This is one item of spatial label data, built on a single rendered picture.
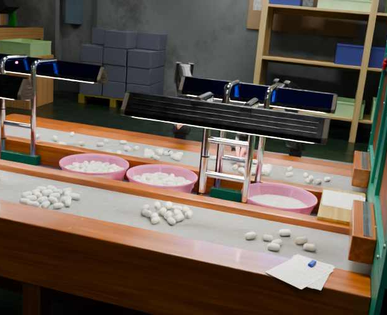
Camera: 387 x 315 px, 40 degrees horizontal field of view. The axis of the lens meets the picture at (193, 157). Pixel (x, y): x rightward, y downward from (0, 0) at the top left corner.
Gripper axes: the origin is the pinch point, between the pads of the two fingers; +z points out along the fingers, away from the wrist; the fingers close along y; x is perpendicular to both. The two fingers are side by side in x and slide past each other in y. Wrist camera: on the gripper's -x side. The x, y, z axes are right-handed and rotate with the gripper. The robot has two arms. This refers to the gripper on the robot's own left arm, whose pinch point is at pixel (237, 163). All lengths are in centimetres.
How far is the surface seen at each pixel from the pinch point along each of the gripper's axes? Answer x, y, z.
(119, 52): 299, -265, -344
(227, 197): -11.6, 2.2, 23.6
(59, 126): 9, -95, -12
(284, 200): -19.4, 24.3, 25.6
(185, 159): 1.3, -23.6, 1.1
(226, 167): -0.6, -4.1, 3.5
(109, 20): 317, -317, -422
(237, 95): -30.4, -0.8, -11.4
